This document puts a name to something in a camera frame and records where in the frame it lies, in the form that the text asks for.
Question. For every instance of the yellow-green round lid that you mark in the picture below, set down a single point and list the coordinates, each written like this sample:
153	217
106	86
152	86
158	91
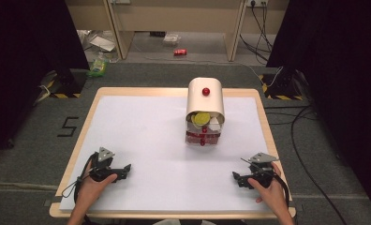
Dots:
202	118

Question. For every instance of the clear plastic bag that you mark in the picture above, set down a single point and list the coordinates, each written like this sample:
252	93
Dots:
171	39

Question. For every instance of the green packet on floor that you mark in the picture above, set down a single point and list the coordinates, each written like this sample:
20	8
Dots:
97	67

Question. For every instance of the red drink can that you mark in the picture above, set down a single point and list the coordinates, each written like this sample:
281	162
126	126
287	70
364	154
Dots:
180	52

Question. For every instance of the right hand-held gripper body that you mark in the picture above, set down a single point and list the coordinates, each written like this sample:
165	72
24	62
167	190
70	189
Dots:
261	170

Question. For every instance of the person's right hand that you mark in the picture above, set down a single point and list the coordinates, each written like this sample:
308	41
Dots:
269	192

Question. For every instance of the black stand base hazard tape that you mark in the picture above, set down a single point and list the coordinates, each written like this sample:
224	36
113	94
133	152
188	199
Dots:
282	86
65	84

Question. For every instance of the white roll-top box with drawers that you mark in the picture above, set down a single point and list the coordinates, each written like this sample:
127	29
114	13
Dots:
205	103

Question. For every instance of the person's left hand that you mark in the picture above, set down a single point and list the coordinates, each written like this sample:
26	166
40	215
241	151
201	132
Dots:
93	189

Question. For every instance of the white wall socket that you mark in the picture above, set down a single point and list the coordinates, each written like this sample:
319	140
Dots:
257	2

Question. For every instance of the white table sheet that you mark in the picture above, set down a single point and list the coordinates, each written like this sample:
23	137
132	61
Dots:
161	156

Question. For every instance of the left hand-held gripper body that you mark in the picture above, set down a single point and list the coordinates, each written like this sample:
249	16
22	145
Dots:
103	164

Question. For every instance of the beige wooden desk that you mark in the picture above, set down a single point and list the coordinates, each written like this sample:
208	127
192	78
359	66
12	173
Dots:
174	22

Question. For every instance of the black curtain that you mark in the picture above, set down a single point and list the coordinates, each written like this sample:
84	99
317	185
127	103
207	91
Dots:
336	78
27	62

